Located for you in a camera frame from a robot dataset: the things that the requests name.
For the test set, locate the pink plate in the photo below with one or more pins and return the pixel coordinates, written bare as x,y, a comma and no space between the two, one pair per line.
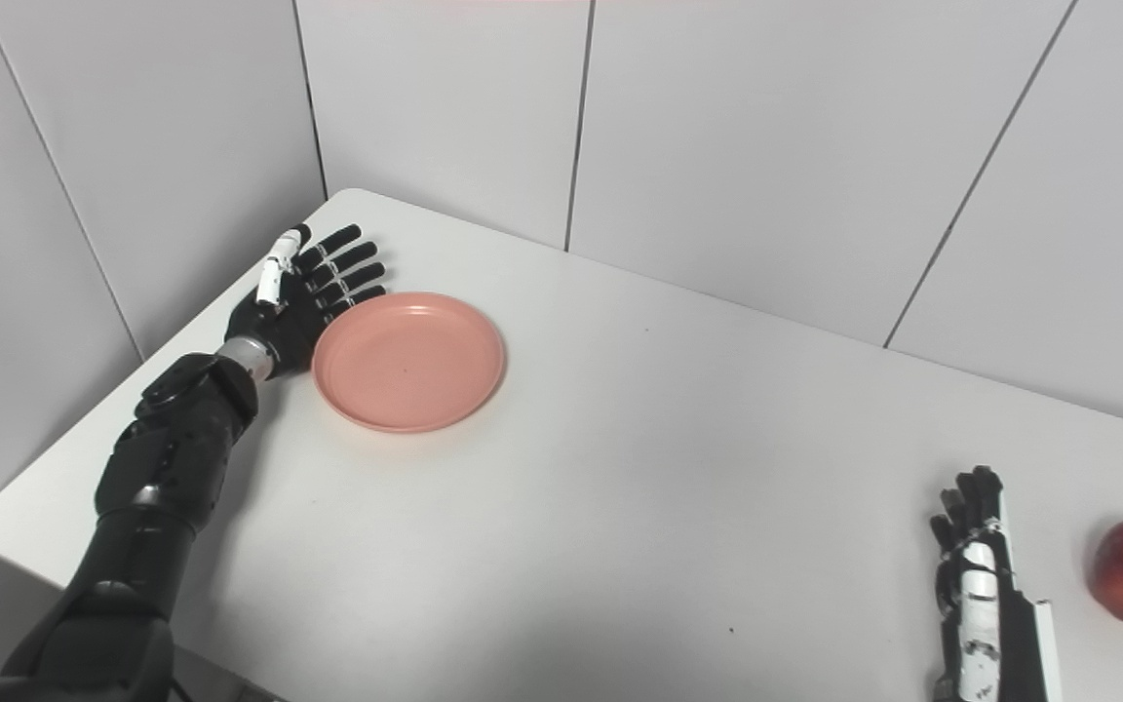
410,363

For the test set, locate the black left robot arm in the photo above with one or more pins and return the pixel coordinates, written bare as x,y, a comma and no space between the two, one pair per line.
152,487

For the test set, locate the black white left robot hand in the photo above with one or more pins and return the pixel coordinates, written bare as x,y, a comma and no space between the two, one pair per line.
293,317

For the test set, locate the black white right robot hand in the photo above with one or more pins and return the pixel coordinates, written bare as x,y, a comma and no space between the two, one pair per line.
1025,653

